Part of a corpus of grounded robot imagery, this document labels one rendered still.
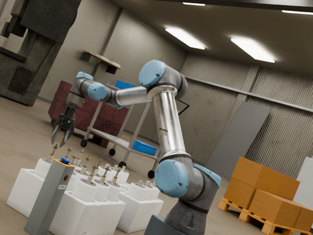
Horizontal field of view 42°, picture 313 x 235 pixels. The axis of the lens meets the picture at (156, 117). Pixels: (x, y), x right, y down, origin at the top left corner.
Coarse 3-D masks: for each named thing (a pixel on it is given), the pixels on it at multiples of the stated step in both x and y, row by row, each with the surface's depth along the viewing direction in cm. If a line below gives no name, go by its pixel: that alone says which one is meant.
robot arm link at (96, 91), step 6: (84, 84) 186; (90, 84) 183; (96, 84) 182; (84, 90) 185; (90, 90) 182; (96, 90) 181; (102, 90) 183; (108, 90) 188; (90, 96) 183; (96, 96) 182; (102, 96) 184; (108, 96) 188; (102, 102) 190
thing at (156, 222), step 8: (152, 216) 150; (160, 216) 153; (152, 224) 149; (160, 224) 147; (168, 224) 146; (144, 232) 150; (152, 232) 148; (160, 232) 145; (168, 232) 143; (176, 232) 141
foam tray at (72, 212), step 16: (32, 176) 187; (16, 192) 189; (32, 192) 186; (64, 192) 180; (16, 208) 187; (64, 208) 178; (80, 208) 175; (96, 208) 184; (112, 208) 198; (64, 224) 177; (80, 224) 176; (96, 224) 189; (112, 224) 204
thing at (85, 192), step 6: (78, 180) 183; (78, 186) 181; (84, 186) 180; (90, 186) 181; (96, 186) 185; (72, 192) 184; (78, 192) 180; (84, 192) 180; (90, 192) 181; (78, 198) 180; (84, 198) 180; (90, 198) 182
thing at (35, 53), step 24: (24, 0) 688; (48, 0) 697; (72, 0) 721; (24, 24) 683; (48, 24) 706; (72, 24) 739; (0, 48) 691; (24, 48) 750; (48, 48) 743; (0, 72) 705; (24, 72) 727; (48, 72) 755; (24, 96) 738
